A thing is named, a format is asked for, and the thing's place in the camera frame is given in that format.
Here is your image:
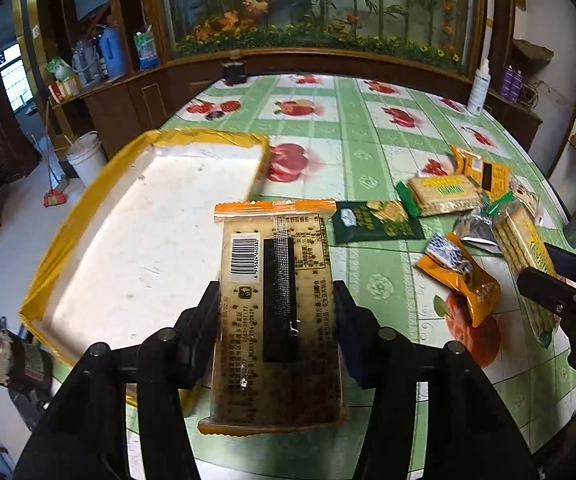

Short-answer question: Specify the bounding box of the white spray bottle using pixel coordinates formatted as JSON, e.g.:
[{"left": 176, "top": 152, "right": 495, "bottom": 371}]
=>
[{"left": 467, "top": 58, "right": 491, "bottom": 116}]

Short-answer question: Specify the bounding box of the blue water jug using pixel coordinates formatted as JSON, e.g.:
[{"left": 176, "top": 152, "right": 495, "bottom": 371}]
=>
[{"left": 99, "top": 26, "right": 128, "bottom": 79}]

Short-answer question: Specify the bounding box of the orange flat snack pack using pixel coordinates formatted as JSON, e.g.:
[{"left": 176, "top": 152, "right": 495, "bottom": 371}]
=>
[{"left": 451, "top": 145, "right": 510, "bottom": 202}]

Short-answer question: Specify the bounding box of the red broom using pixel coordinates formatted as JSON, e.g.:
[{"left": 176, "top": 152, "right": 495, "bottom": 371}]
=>
[{"left": 32, "top": 102, "right": 68, "bottom": 208}]

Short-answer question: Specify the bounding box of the dark green snack packet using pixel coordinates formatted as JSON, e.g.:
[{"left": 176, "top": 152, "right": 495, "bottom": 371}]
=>
[{"left": 331, "top": 200, "right": 425, "bottom": 244}]

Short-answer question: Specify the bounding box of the silver foil snack bag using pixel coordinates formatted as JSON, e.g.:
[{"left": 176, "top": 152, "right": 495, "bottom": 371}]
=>
[{"left": 453, "top": 206, "right": 502, "bottom": 256}]

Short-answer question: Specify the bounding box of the purple bottles pair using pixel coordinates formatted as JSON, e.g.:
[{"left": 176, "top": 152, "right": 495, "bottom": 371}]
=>
[{"left": 500, "top": 65, "right": 523, "bottom": 103}]

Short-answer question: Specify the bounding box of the green wrapped cracker pack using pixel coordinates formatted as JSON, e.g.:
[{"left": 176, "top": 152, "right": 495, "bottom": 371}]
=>
[{"left": 396, "top": 174, "right": 481, "bottom": 218}]

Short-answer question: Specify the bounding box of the white plastic bucket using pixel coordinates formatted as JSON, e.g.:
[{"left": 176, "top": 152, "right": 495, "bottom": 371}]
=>
[{"left": 66, "top": 130, "right": 107, "bottom": 186}]

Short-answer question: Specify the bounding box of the long clear cracker pack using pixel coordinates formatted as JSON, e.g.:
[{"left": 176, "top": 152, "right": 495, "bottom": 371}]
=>
[{"left": 490, "top": 198, "right": 557, "bottom": 349}]

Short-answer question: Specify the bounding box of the small black box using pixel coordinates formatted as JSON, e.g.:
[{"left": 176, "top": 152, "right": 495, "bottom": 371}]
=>
[{"left": 222, "top": 61, "right": 248, "bottom": 87}]

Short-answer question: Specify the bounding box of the green fruit pattern tablecloth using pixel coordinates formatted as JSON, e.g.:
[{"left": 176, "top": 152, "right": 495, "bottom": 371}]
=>
[{"left": 168, "top": 74, "right": 576, "bottom": 479}]

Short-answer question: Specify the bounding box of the white foam tray yellow tape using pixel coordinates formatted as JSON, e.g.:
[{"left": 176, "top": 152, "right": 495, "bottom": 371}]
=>
[{"left": 18, "top": 128, "right": 273, "bottom": 417}]

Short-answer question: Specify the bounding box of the small orange snack bag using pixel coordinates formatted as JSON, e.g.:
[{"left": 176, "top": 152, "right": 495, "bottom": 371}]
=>
[{"left": 416, "top": 233, "right": 501, "bottom": 327}]

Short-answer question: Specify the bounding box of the orange cracker pack with barcode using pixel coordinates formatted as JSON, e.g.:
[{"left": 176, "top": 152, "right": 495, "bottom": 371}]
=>
[{"left": 198, "top": 198, "right": 344, "bottom": 437}]

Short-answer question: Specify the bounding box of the wooden cabinet with flower glass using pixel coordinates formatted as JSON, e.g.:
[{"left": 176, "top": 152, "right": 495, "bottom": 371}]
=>
[{"left": 12, "top": 0, "right": 540, "bottom": 155}]

